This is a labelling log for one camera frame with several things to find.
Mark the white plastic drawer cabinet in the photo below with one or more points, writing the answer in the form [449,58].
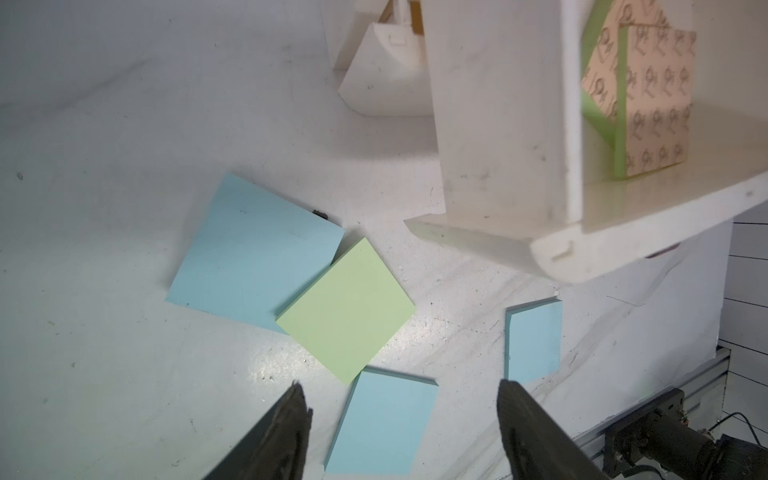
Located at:
[380,48]

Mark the orange patterned sticky note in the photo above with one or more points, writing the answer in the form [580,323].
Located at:
[599,57]
[655,79]

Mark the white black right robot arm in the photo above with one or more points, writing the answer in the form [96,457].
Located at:
[658,430]

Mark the blue sticky note center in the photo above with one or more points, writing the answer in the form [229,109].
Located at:
[533,334]

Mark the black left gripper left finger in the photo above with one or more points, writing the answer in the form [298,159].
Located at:
[276,447]

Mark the blue sticky note upper left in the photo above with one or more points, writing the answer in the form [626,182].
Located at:
[253,255]

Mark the blue sticky note lower left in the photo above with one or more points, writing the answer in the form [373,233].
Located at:
[383,424]

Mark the green sticky note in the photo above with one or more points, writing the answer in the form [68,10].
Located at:
[349,313]

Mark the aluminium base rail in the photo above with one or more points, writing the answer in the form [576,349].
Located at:
[703,392]

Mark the blue sticky note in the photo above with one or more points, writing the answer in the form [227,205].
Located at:
[533,334]
[383,424]
[253,255]

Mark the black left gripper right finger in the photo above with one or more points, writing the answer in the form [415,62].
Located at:
[536,447]

